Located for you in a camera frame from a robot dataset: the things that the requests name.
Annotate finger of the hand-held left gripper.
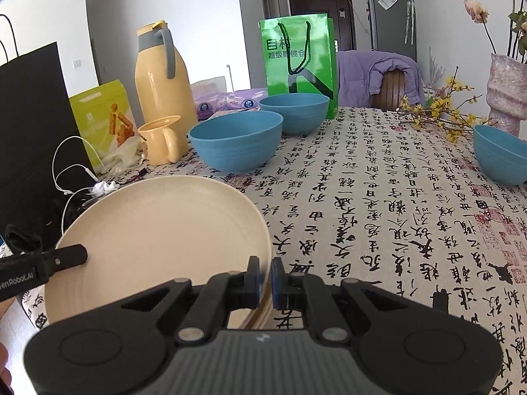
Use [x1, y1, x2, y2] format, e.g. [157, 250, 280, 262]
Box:
[41, 244, 88, 274]

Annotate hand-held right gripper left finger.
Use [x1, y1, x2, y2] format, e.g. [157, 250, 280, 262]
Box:
[119, 257, 261, 345]

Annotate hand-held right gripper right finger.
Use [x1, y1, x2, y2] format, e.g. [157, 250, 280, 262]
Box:
[272, 257, 408, 345]

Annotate blue bowl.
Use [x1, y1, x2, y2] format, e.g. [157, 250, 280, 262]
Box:
[188, 110, 284, 172]
[259, 93, 330, 135]
[473, 124, 527, 186]

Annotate person's left hand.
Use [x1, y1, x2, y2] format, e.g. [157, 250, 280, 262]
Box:
[0, 343, 13, 387]

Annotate black cloth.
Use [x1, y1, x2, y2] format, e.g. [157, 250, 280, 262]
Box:
[4, 197, 95, 256]

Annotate white crumpled paper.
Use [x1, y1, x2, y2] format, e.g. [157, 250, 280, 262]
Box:
[91, 181, 120, 196]

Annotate crumpled clear plastic bag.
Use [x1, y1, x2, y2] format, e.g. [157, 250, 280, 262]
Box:
[99, 136, 145, 173]

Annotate printed tablecloth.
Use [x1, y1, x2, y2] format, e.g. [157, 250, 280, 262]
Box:
[18, 105, 527, 395]

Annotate black paper bag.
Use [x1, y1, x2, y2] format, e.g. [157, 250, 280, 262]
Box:
[0, 14, 97, 231]

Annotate yellow mug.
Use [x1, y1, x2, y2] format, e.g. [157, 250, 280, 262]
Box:
[137, 116, 190, 166]

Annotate yellow-green carton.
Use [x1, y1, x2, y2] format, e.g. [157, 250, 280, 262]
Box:
[69, 80, 138, 173]

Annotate purple wipes pack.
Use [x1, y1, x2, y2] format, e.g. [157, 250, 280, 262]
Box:
[193, 92, 231, 121]
[224, 88, 268, 112]

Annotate yellow thermos jug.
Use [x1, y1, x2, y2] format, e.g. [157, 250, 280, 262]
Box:
[135, 20, 199, 132]

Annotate purple jacket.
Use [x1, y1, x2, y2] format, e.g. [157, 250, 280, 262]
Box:
[337, 49, 425, 110]

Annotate wooden chair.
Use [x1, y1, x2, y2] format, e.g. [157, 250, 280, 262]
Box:
[381, 69, 412, 112]

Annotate yellow flower branch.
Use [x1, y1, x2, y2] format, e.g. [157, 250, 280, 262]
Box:
[397, 66, 499, 145]

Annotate green paper bag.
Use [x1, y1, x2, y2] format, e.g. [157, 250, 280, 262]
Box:
[259, 13, 339, 120]

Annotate dried pale grass sprig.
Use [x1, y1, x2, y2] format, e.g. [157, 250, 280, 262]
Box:
[426, 47, 445, 87]

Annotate dark wooden door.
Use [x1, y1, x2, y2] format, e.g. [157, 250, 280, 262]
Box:
[288, 0, 357, 52]

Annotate grey refrigerator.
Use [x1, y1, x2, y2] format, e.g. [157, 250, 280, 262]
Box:
[366, 0, 417, 60]

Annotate folded umbrella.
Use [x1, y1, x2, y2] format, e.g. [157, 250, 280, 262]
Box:
[403, 0, 416, 44]

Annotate pale textured vase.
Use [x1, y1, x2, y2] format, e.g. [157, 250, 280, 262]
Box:
[487, 53, 527, 136]

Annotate dried pink roses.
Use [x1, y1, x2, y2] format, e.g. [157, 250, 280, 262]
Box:
[464, 0, 527, 56]

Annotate white earphone cable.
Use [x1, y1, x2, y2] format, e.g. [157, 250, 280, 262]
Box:
[53, 136, 124, 235]

